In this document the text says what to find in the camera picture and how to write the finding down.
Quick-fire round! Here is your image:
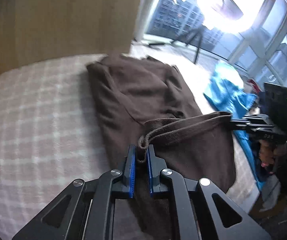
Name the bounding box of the white ring light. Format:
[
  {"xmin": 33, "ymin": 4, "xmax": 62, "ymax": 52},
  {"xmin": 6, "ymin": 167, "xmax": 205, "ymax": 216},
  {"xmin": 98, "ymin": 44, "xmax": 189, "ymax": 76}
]
[{"xmin": 196, "ymin": 0, "xmax": 259, "ymax": 34}]

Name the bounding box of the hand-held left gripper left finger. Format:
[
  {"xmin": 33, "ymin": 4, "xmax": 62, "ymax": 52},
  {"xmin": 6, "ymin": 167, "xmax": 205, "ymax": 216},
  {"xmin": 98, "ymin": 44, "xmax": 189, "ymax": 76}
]
[{"xmin": 12, "ymin": 144, "xmax": 136, "ymax": 240}]

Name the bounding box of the brown garment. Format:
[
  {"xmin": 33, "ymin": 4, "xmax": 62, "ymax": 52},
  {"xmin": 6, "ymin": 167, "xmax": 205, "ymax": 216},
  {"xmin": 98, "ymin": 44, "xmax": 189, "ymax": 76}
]
[{"xmin": 86, "ymin": 54, "xmax": 236, "ymax": 240}]

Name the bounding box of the beige cloth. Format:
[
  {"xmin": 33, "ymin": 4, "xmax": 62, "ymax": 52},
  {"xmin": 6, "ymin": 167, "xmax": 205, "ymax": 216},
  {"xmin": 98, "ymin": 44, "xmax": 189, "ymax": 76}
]
[{"xmin": 261, "ymin": 177, "xmax": 281, "ymax": 210}]

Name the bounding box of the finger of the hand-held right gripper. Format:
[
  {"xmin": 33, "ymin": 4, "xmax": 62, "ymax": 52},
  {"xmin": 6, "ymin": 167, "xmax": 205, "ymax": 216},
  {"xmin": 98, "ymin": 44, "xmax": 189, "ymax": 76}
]
[
  {"xmin": 230, "ymin": 114, "xmax": 271, "ymax": 127},
  {"xmin": 234, "ymin": 125, "xmax": 276, "ymax": 135}
]

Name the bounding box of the plaid blanket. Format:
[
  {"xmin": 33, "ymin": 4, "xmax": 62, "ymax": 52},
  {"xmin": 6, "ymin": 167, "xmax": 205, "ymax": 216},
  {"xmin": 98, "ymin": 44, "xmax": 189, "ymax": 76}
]
[{"xmin": 0, "ymin": 40, "xmax": 261, "ymax": 235}]

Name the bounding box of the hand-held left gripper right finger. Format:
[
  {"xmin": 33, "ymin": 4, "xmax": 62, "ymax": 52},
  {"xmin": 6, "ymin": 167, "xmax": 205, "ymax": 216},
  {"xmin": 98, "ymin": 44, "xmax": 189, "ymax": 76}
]
[{"xmin": 147, "ymin": 145, "xmax": 271, "ymax": 240}]

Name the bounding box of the black tripod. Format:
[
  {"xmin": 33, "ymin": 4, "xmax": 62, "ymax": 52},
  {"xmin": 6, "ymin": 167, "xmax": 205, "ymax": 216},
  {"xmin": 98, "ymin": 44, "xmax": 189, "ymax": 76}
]
[{"xmin": 171, "ymin": 24, "xmax": 209, "ymax": 64}]

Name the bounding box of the large plywood board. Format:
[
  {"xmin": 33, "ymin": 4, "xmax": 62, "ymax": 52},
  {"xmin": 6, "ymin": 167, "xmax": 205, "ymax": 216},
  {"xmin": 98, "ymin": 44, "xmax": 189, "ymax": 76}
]
[{"xmin": 0, "ymin": 0, "xmax": 150, "ymax": 80}]

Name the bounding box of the blue garment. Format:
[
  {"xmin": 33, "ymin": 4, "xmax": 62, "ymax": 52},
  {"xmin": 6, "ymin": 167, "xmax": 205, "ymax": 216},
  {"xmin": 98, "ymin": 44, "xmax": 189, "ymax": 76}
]
[{"xmin": 203, "ymin": 62, "xmax": 263, "ymax": 190}]

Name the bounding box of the black cable with inline switch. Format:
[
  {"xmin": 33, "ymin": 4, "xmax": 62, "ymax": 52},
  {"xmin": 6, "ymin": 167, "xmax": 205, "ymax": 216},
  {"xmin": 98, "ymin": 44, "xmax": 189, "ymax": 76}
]
[{"xmin": 147, "ymin": 41, "xmax": 174, "ymax": 48}]

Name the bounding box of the person's right hand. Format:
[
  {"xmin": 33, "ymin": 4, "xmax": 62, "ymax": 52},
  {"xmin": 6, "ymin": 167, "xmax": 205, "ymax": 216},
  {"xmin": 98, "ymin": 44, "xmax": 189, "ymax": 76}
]
[{"xmin": 259, "ymin": 140, "xmax": 287, "ymax": 170}]

